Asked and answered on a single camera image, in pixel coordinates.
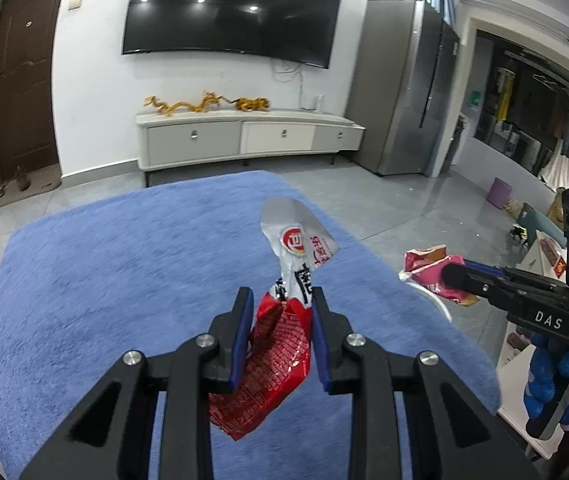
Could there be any pink snack wrapper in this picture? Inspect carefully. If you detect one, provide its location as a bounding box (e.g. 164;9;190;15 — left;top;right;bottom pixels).
397;245;480;308

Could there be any hanging yellow garment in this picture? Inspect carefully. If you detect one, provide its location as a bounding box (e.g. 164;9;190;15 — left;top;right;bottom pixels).
495;67;515;121

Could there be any white TV cabinet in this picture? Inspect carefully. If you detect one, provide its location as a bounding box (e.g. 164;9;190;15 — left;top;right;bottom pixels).
135;109;366;187

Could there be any box of chocolates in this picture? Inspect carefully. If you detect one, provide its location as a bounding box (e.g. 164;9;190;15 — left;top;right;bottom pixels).
537;237;560;262

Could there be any blue curtain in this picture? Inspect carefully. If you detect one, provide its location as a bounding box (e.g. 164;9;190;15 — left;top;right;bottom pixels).
425;0;458;26

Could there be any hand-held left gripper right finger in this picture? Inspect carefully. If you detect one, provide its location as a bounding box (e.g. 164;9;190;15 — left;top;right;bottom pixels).
312;286;543;480

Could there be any teal chair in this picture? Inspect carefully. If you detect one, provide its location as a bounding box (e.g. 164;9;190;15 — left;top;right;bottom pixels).
517;202;565;242

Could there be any red and silver snack wrapper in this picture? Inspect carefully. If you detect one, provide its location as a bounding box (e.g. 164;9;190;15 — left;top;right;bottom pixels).
208;197;341;442

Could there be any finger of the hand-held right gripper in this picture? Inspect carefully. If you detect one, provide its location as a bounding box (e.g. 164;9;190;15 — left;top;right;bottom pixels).
442;262;516;312
462;258;566;289

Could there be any grey refrigerator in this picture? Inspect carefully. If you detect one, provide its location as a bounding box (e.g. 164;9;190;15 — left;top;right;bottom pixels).
345;0;460;177

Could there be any person's right hand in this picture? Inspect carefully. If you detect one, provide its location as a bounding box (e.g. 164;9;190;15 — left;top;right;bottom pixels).
525;332;569;431

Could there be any white coffee table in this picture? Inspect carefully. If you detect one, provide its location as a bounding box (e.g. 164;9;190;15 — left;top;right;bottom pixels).
497;230;569;461

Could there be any golden tiger figurine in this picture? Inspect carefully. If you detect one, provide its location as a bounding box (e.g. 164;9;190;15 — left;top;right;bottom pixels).
234;97;271;112

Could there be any brown doormat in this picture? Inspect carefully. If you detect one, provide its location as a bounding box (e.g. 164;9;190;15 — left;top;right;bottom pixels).
0;172;62;210

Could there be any purple bucket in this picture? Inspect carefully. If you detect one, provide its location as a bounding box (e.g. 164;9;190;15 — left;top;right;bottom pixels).
489;177;513;210

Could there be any yellow jacket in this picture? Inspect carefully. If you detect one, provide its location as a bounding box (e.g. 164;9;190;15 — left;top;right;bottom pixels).
549;187;568;226

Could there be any TV power cable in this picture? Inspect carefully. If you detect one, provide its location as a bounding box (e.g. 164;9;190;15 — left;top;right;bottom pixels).
270;59;310;110

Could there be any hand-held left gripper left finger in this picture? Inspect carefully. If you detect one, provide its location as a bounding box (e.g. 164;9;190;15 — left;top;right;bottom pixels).
19;287;255;480

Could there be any black flat screen TV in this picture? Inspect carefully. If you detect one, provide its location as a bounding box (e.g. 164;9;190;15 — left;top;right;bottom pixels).
122;0;344;70

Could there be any golden dragon figurine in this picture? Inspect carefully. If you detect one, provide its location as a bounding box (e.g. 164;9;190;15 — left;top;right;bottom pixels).
144;91;222;117

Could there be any brown wooden door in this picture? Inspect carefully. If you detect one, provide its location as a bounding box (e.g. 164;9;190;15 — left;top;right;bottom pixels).
0;0;72;177

